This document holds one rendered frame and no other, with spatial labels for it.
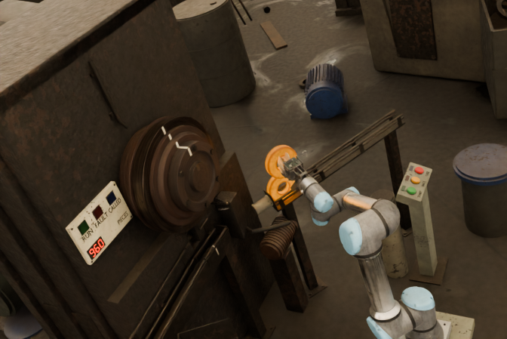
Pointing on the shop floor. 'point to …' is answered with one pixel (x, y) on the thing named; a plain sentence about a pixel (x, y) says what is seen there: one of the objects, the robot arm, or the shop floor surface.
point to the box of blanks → (496, 47)
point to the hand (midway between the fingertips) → (280, 158)
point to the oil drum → (216, 47)
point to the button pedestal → (422, 229)
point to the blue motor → (325, 92)
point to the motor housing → (284, 263)
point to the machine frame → (103, 163)
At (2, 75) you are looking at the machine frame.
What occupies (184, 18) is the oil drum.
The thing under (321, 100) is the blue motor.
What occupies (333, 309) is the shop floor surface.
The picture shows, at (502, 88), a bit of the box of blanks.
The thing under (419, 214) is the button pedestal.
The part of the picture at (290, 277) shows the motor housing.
